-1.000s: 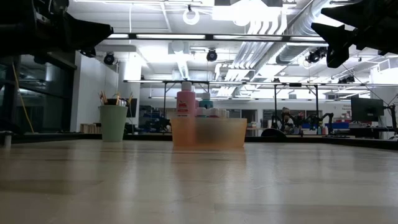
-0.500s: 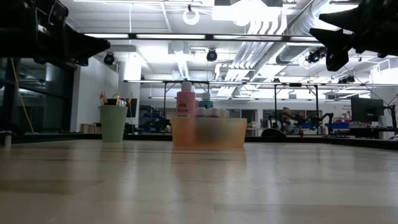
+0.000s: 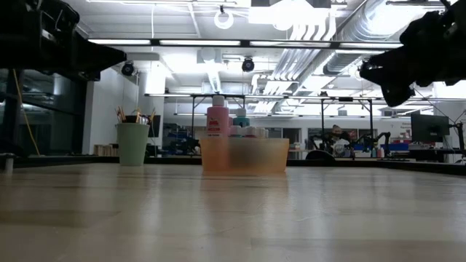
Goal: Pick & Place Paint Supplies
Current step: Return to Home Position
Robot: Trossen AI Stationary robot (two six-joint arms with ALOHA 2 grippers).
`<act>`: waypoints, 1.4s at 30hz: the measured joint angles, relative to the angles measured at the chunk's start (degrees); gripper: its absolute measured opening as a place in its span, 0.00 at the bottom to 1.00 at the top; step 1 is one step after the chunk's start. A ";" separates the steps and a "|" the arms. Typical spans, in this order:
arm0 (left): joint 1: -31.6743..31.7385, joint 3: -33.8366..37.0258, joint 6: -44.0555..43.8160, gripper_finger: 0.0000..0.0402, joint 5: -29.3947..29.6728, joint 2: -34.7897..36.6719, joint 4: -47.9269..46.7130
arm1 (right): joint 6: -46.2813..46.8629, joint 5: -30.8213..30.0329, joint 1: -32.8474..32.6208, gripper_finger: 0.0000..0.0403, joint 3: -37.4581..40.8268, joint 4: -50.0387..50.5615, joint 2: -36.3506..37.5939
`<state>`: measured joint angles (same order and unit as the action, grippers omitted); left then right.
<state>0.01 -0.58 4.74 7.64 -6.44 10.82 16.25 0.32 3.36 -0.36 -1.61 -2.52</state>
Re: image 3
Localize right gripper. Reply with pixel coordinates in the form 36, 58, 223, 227
359, 0, 466, 108

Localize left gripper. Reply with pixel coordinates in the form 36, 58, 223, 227
0, 0, 128, 82

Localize large teal paint bottle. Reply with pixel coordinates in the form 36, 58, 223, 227
232, 107, 251, 128

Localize black computer monitor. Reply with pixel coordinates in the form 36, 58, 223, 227
410, 113, 451, 143

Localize person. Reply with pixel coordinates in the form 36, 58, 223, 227
326, 124, 352, 158

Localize stack of wooden blocks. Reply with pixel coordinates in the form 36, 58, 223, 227
93, 143, 118, 157

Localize pale green ribbed cup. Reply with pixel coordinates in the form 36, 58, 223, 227
115, 122, 151, 167

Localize black rounded chair back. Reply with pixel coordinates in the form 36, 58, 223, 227
304, 148, 336, 162

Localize long white light bar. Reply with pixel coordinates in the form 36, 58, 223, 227
87, 38, 403, 51

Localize blue bin storage shelf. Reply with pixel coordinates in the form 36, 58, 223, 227
163, 123, 201, 156

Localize round white ceiling lamp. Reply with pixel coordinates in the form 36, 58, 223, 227
213, 8, 234, 31

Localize small white cylinder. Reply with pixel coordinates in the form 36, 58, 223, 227
0, 152, 16, 174

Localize orange translucent plastic bin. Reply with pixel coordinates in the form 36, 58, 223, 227
198, 137, 291, 175

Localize black wall monitor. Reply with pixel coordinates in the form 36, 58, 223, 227
147, 114, 162, 139

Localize black aluminium rig frame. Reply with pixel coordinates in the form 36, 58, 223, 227
0, 154, 466, 177

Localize yellow power cable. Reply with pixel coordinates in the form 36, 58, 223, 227
12, 68, 42, 156

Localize black background rig frame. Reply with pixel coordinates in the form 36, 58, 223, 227
190, 93, 374, 141

